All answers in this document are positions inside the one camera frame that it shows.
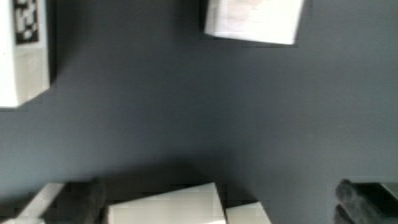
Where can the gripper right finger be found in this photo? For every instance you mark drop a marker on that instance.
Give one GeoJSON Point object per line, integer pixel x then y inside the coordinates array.
{"type": "Point", "coordinates": [366, 203]}

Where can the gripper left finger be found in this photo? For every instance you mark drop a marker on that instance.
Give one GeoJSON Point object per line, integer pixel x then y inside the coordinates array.
{"type": "Point", "coordinates": [65, 204]}

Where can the white square tabletop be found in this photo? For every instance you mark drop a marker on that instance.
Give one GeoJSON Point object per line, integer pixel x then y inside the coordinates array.
{"type": "Point", "coordinates": [186, 206]}

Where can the white table leg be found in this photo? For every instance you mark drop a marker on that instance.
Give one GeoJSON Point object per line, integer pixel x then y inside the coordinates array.
{"type": "Point", "coordinates": [254, 20]}
{"type": "Point", "coordinates": [23, 51]}

